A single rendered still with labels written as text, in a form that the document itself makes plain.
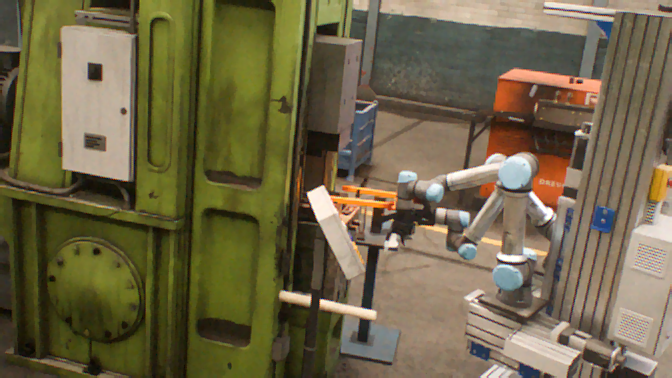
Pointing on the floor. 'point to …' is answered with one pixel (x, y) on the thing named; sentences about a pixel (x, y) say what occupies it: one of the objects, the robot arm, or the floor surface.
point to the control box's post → (314, 312)
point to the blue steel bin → (359, 138)
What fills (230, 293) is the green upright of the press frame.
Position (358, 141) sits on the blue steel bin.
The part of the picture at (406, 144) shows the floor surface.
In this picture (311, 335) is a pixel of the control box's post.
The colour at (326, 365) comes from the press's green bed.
